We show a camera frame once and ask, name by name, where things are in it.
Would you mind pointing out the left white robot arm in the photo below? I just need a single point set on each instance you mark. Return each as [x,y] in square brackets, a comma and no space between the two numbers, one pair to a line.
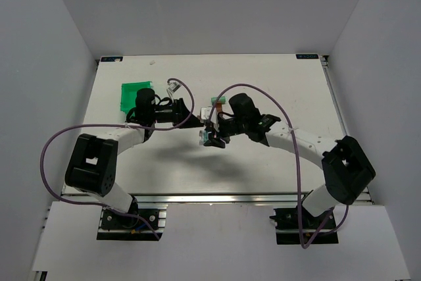
[92,166]

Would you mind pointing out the brown arch block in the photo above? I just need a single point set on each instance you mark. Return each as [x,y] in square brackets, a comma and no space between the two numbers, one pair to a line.
[218,107]

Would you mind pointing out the green plastic bin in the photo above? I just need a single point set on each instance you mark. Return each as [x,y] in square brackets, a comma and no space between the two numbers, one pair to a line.
[129,93]

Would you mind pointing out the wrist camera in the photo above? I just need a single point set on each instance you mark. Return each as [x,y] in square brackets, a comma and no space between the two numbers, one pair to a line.
[215,126]
[172,87]

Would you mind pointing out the left blue corner label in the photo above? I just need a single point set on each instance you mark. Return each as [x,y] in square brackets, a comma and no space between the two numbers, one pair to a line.
[116,59]

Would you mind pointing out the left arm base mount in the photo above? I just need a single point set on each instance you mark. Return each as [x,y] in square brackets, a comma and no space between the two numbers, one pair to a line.
[114,227]

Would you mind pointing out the white cube block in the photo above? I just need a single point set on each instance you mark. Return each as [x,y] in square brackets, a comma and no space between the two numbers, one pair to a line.
[208,114]

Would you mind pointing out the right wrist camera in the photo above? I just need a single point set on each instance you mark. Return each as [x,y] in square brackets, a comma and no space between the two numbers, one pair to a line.
[215,126]

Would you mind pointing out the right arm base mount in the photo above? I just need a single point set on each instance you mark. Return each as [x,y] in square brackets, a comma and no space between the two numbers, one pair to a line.
[287,229]

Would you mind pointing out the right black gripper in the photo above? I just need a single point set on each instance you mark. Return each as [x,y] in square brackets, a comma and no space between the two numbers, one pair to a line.
[218,128]

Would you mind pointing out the green cylinder block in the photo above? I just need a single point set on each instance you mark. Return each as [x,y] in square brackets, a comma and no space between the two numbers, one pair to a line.
[221,100]

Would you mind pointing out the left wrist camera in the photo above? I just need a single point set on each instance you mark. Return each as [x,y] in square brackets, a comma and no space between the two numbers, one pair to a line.
[172,87]

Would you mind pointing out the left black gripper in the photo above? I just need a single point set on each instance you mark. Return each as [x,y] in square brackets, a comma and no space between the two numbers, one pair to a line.
[179,112]

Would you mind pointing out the aluminium table frame rail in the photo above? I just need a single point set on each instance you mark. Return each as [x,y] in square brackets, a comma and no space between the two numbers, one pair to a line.
[342,119]

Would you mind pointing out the right blue corner label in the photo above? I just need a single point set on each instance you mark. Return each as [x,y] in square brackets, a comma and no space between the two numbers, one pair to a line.
[305,56]

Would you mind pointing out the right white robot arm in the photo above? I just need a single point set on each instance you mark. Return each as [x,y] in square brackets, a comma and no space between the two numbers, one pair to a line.
[306,145]

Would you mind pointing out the blue corner label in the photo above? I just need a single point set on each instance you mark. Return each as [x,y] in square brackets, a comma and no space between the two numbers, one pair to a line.
[116,59]
[305,56]

